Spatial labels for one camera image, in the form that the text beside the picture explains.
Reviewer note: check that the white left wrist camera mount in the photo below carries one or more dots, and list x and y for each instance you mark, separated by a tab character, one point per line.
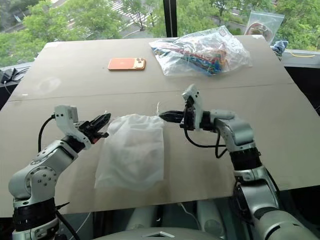
65	117

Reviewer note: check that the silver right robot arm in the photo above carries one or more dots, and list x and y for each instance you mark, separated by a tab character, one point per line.
240	130

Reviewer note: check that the orange smartphone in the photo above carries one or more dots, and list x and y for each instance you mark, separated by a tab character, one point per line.
126	64

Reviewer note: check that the dark window frame post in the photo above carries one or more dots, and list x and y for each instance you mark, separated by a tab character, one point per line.
170	17

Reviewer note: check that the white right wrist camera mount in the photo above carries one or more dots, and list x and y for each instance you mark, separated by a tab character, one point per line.
196	105

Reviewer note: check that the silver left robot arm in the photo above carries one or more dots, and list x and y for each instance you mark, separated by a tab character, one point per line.
42	172

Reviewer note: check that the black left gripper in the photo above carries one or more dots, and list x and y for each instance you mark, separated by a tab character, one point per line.
86	130

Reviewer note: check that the grey robot torso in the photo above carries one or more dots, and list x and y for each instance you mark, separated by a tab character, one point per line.
160	233

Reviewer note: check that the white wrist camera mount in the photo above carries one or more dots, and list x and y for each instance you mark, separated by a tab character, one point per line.
196	105
65	117

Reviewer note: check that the blue crumpled cloth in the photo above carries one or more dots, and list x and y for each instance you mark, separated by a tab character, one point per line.
280	47

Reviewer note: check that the clear zip bag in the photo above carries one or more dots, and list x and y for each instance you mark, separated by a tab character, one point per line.
265	25

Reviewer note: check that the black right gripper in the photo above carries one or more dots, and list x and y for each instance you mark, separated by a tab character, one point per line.
188	120

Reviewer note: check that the clear bag of colourful items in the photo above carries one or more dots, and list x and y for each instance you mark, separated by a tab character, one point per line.
200	55

